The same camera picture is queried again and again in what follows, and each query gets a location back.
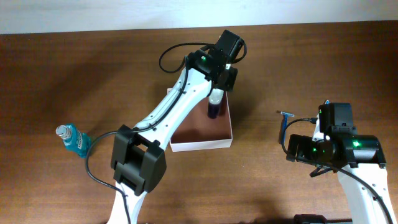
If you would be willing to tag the purple foam pump bottle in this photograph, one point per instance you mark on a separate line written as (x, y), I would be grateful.
(214, 102)

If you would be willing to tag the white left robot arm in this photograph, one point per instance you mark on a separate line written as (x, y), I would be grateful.
(138, 156)

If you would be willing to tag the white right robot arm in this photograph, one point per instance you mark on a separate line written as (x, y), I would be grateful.
(358, 160)

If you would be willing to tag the blue disposable razor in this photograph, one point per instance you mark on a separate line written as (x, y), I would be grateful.
(285, 117)

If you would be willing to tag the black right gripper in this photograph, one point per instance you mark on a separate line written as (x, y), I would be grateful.
(303, 149)

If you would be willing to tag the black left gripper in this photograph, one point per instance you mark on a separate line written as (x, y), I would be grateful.
(231, 81)

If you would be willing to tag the teal Listerine mouthwash bottle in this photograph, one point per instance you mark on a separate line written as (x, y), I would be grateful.
(73, 139)

